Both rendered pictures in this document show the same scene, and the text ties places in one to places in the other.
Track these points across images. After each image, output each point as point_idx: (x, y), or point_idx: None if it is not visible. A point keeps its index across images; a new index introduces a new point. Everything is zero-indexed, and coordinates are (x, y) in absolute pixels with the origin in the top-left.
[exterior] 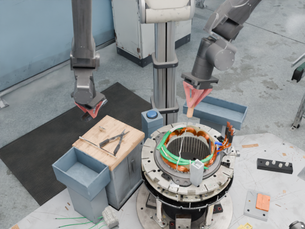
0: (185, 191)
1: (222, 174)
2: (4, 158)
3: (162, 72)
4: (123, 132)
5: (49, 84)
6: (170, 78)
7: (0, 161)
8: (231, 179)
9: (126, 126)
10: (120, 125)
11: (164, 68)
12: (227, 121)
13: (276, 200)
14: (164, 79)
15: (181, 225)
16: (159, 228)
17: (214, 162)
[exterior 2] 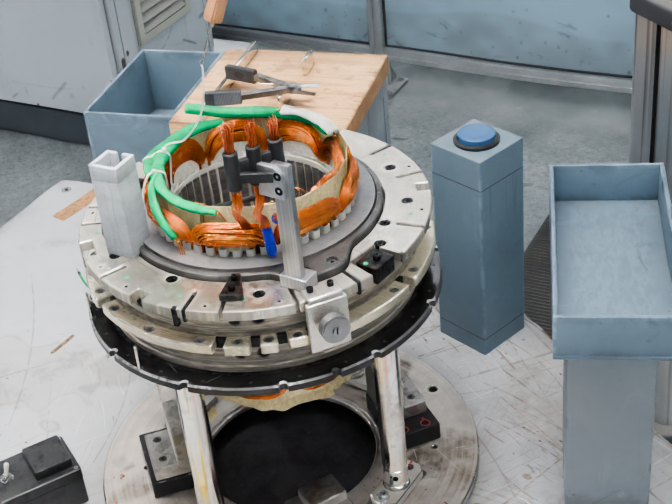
0: (82, 239)
1: (185, 292)
2: (539, 241)
3: (647, 41)
4: (303, 87)
5: None
6: (669, 86)
7: (527, 241)
8: (252, 383)
9: (354, 96)
10: (352, 87)
11: (653, 24)
12: (272, 115)
13: None
14: (649, 74)
15: (166, 442)
16: (162, 419)
17: (225, 259)
